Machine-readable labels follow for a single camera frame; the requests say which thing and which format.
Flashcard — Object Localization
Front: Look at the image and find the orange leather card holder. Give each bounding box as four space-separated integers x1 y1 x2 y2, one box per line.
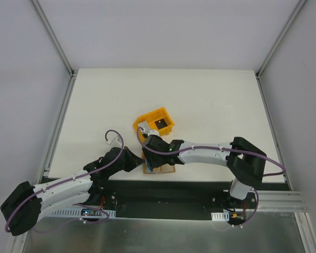
143 162 176 174

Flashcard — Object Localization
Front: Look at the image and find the yellow plastic bin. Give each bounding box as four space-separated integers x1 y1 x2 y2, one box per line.
133 107 174 136

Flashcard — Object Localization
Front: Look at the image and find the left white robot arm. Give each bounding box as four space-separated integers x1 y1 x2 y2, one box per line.
0 147 144 236

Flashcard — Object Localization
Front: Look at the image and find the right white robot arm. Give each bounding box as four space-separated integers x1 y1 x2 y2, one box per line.
142 135 266 208

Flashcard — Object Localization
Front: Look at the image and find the black credit card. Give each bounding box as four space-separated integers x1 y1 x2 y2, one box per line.
155 119 167 130

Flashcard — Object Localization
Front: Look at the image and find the grey credit card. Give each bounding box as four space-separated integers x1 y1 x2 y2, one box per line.
137 121 150 133

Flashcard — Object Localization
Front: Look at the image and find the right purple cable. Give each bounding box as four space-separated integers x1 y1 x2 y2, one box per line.
136 126 287 232

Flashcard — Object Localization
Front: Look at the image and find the purple cable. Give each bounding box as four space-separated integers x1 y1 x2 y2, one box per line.
136 126 287 232
5 129 125 233

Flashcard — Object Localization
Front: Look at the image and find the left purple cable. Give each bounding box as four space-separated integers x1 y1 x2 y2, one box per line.
5 129 125 233

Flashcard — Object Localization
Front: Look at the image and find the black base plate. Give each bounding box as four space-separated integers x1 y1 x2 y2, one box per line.
71 178 259 219

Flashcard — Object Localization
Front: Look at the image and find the left white cable duct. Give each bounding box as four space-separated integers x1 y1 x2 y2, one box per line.
48 207 116 219

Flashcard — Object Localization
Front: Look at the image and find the white cable duct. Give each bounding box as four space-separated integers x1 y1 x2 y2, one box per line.
48 207 116 219
211 212 230 222

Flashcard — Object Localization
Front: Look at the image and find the right white cable duct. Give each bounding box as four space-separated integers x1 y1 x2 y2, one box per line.
211 212 230 222

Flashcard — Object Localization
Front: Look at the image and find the right aluminium rail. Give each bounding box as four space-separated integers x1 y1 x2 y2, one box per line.
258 191 308 213

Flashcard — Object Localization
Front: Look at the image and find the left aluminium frame post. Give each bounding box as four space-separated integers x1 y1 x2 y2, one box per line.
29 0 76 76

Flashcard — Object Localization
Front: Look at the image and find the aluminium frame post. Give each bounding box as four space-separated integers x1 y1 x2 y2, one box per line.
29 0 76 76
255 0 309 80

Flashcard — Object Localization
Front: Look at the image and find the right aluminium frame post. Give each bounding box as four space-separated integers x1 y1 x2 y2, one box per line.
255 0 309 80

